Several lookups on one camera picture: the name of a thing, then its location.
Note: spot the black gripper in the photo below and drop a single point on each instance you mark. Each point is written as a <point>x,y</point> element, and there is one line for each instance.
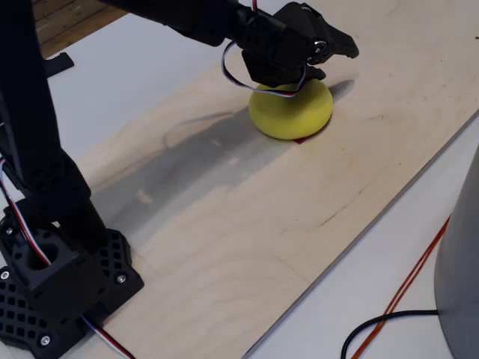
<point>299,45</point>

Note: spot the yellow round foam sponge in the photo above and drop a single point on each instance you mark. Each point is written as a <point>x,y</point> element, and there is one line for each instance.
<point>292,112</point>

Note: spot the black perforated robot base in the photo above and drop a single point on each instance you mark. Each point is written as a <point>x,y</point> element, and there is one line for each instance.
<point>75,284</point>

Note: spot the red square patch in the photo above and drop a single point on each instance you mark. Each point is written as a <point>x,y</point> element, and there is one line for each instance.
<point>301,140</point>

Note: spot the light plywood board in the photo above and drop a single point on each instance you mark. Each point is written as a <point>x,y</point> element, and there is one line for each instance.
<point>262,224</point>

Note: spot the grey round lamp shade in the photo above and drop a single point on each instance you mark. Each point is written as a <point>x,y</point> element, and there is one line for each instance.
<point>462,261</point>

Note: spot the black clamp stand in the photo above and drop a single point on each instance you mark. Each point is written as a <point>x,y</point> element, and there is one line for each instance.
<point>60,63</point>

